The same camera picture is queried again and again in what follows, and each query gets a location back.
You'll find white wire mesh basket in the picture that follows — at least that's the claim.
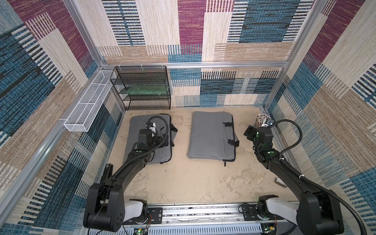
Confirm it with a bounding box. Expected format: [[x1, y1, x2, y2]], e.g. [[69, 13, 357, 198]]
[[64, 70, 112, 132]]

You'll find green tray on shelf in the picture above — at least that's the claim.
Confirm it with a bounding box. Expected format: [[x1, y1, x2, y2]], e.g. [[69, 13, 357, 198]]
[[119, 85, 167, 95]]

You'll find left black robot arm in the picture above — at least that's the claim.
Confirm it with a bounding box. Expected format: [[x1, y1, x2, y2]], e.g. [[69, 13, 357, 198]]
[[83, 116, 169, 232]]

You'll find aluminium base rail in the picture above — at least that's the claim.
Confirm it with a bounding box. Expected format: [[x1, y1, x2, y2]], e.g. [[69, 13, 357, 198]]
[[73, 201, 324, 235]]

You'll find black stapler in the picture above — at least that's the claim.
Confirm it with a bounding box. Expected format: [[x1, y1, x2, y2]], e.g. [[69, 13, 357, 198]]
[[100, 164, 113, 183]]

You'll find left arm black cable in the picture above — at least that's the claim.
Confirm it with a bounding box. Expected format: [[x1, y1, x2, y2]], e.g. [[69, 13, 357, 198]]
[[123, 115, 170, 174]]

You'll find cup of pencils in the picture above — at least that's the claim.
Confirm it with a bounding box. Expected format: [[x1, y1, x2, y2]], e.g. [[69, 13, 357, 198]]
[[256, 114, 274, 128]]

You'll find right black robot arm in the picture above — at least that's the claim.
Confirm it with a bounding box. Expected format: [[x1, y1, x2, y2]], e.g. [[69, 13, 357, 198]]
[[244, 125, 344, 235]]

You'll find white eraser block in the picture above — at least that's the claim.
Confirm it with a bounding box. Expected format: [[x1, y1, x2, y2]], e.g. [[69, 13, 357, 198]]
[[274, 177, 287, 188]]

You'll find black wire mesh shelf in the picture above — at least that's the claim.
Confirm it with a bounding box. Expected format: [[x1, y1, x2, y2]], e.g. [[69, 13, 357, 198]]
[[110, 66, 171, 111]]

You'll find grey laptop bag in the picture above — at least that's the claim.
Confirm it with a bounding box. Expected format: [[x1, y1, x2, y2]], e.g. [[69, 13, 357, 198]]
[[188, 111, 240, 163], [124, 114, 178, 164]]

